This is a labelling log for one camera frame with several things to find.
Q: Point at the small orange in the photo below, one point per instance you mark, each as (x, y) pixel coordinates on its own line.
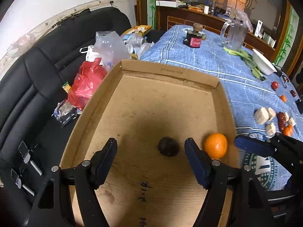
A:
(290, 128)
(283, 98)
(287, 131)

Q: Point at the black charger with cable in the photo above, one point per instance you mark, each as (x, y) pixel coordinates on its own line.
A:
(283, 78)

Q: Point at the red date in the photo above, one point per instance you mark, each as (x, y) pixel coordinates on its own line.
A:
(281, 118)
(282, 126)

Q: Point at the clear glass pitcher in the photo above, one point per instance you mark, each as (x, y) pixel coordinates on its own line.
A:
(233, 34)

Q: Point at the black leather sofa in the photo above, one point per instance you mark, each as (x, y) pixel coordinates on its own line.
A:
(32, 140)

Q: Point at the pink plastic bag on cabinet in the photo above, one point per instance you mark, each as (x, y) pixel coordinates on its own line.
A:
(242, 16)

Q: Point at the blue plaid tablecloth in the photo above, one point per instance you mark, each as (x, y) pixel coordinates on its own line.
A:
(245, 94)

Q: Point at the white corn chunk front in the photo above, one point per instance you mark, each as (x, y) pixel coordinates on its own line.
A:
(270, 129)

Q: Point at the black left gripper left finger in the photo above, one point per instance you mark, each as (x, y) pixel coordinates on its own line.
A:
(53, 207)

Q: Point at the yellow snack box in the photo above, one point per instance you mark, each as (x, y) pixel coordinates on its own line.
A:
(142, 30)

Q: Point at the small orange far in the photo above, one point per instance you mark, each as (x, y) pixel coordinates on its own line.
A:
(283, 98)

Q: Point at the wooden sideboard cabinet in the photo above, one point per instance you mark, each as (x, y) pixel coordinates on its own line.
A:
(166, 17)

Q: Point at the cardboard tray box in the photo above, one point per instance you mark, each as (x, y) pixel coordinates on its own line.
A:
(138, 103)

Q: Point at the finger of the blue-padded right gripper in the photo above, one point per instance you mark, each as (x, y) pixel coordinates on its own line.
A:
(285, 149)

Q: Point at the black power adapter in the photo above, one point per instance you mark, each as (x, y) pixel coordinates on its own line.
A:
(299, 104)

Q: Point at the green leafy vegetable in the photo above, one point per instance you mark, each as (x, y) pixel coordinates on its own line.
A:
(248, 59)

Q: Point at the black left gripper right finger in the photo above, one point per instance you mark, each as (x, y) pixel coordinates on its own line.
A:
(234, 196)

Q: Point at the small orange back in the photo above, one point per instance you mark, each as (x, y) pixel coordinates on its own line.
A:
(290, 128)

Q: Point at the large orange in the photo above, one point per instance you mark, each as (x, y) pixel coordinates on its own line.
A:
(216, 145)

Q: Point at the white bowl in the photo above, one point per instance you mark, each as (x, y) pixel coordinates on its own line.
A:
(263, 63)

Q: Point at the small orange front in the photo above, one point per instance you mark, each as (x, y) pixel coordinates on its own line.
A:
(287, 131)

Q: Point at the small white chunk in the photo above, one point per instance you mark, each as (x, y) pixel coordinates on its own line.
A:
(287, 117)
(291, 122)

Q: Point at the red plastic bag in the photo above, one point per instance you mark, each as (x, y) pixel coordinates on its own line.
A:
(87, 80)

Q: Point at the red tomato far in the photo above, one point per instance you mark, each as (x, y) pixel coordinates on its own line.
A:
(274, 85)

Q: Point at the dark date far right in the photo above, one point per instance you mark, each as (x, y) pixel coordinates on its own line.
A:
(293, 93)

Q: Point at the clear plastic bag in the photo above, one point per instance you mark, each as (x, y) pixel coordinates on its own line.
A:
(111, 48)

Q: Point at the white flat box on cabinet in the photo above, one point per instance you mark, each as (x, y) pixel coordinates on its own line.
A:
(171, 4)

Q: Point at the dark round plum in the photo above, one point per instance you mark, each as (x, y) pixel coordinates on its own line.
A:
(168, 147)

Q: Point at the dark jar pink label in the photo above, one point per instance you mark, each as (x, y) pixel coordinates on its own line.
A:
(194, 36)

